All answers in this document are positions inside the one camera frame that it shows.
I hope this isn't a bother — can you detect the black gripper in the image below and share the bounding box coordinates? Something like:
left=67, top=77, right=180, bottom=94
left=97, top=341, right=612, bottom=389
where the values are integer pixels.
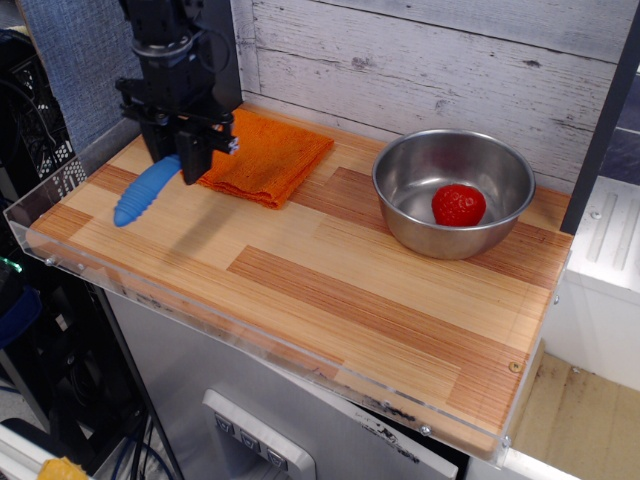
left=114, top=42, right=242, bottom=186

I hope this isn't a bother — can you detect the blue handled metal fork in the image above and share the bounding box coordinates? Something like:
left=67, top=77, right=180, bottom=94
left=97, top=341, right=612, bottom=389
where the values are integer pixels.
left=113, top=155, right=181, bottom=228

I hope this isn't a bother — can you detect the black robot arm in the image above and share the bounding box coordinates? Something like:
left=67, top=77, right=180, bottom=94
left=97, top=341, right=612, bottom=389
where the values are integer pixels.
left=116, top=1, right=242, bottom=185

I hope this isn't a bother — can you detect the orange folded cloth napkin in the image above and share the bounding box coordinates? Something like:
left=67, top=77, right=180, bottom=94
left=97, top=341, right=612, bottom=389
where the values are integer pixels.
left=198, top=109, right=334, bottom=209

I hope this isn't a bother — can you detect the stainless steel bowl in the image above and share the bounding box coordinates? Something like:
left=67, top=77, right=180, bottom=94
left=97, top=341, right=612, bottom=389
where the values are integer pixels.
left=372, top=129, right=536, bottom=260

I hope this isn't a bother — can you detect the stainless steel cabinet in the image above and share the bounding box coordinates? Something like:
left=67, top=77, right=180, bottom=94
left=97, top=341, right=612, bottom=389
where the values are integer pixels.
left=106, top=293, right=469, bottom=479

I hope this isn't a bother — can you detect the clear acrylic table guard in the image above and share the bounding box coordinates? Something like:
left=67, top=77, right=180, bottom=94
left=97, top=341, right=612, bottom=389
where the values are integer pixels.
left=8, top=107, right=571, bottom=461

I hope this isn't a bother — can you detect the red toy strawberry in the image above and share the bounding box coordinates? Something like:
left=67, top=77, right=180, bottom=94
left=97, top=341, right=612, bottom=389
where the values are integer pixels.
left=431, top=184, right=487, bottom=227

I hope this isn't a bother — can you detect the white block with ridges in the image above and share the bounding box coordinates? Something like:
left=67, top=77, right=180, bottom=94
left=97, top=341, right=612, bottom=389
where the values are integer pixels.
left=567, top=176, right=639, bottom=303

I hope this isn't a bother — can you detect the dark right vertical post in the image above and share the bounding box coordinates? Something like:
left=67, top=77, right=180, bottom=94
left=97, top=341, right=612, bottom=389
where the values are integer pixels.
left=560, top=2, right=639, bottom=235

